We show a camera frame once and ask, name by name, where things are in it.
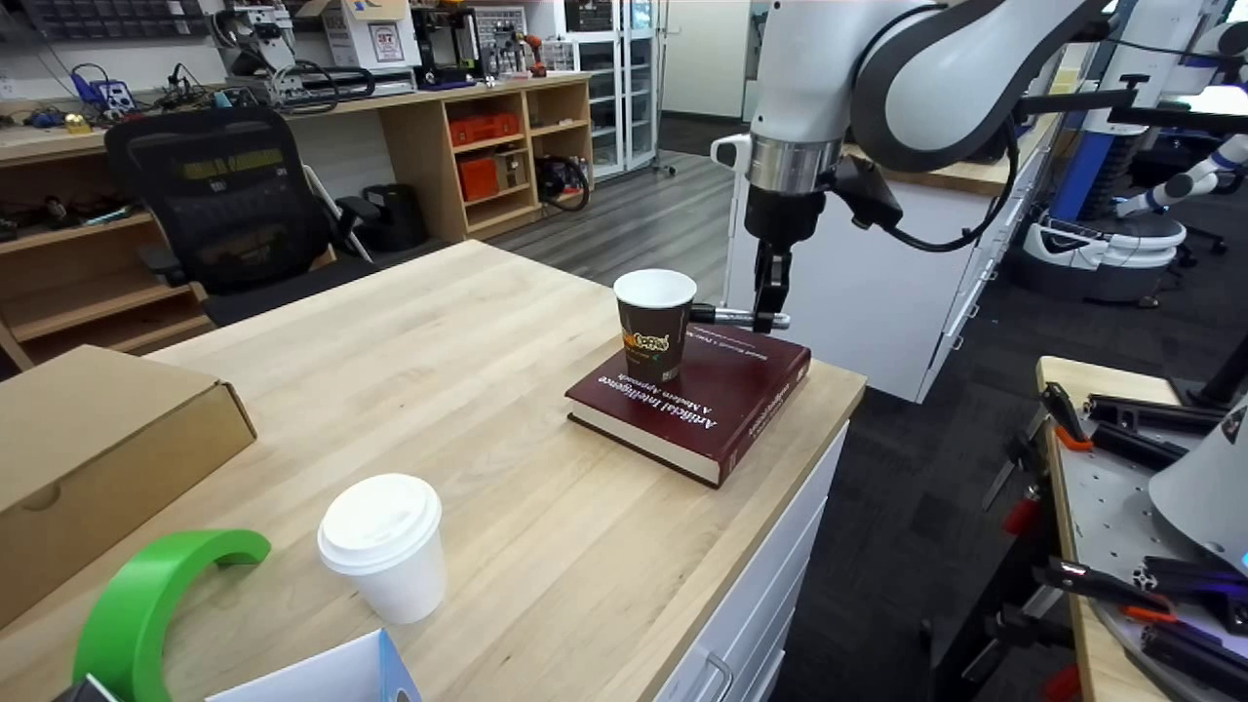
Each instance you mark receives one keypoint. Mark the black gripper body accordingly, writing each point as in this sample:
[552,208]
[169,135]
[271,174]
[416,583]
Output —
[786,221]

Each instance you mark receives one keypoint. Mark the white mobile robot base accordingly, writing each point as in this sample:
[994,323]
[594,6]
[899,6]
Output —
[1106,238]

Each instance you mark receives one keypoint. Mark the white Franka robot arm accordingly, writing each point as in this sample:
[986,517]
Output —
[820,78]

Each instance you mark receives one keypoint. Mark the brown paper coffee cup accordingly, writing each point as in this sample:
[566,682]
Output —
[652,323]

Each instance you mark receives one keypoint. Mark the white lidded paper cup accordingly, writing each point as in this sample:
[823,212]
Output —
[382,547]

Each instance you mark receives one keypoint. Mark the white cabinet with wooden top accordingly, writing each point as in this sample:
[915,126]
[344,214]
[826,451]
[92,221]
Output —
[881,323]

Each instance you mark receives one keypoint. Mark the dark red hardcover book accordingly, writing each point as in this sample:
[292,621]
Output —
[708,411]

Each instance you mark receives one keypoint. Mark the white glass door cabinet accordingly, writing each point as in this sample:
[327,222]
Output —
[609,78]

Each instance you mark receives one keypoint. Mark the tall boxy orange storage bin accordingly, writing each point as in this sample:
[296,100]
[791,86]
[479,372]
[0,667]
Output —
[485,174]

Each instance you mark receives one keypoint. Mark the wide flat orange storage bin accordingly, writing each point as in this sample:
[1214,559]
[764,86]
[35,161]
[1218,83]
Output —
[485,126]

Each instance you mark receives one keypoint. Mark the white table drawer cabinet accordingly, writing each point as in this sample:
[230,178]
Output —
[764,611]

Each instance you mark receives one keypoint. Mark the black clamp with orange pad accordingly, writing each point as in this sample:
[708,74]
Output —
[1115,429]

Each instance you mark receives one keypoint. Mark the wooden desk shelf unit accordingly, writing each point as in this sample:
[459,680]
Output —
[416,141]

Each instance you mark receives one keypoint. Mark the black 3D printer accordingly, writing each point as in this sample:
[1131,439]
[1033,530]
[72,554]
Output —
[446,49]

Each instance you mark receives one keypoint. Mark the small wooden workbench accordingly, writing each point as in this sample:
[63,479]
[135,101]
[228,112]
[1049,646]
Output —
[1092,520]

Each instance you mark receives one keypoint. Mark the black bag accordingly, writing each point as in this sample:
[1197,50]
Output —
[382,221]

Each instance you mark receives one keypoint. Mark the black and orange bar clamp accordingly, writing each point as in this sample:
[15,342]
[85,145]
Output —
[1106,586]

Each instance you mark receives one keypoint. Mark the grey cone-shaped cover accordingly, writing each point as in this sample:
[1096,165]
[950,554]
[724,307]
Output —
[1209,494]

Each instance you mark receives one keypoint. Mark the black and purple tool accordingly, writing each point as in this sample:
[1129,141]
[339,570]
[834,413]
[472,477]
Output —
[1190,648]

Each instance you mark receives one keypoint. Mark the black office chair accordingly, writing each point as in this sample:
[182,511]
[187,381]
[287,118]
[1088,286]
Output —
[228,197]

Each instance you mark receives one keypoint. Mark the white and blue carton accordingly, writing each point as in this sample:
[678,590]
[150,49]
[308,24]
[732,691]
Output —
[326,677]

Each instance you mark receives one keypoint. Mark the blue gadget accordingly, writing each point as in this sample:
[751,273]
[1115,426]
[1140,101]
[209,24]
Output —
[102,89]

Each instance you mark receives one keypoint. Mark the brown cardboard box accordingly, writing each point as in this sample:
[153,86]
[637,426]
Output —
[92,455]

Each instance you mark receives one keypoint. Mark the green tape roll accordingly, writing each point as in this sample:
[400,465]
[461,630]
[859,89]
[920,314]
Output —
[130,611]

